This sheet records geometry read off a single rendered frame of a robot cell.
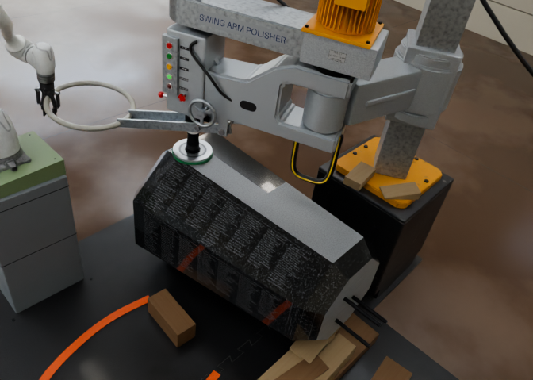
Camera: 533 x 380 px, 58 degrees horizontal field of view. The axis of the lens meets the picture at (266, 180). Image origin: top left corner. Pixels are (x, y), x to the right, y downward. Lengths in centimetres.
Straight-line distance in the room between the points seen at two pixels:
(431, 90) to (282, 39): 85
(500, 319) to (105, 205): 275
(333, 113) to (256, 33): 47
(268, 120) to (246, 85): 19
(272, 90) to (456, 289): 200
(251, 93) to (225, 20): 34
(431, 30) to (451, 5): 14
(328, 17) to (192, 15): 60
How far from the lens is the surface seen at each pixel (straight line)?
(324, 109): 213
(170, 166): 266
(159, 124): 262
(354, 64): 199
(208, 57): 228
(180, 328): 274
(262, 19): 207
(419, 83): 251
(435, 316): 333
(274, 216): 235
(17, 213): 261
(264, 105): 222
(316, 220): 237
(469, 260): 380
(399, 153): 279
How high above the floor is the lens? 241
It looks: 38 degrees down
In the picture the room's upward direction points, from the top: 9 degrees clockwise
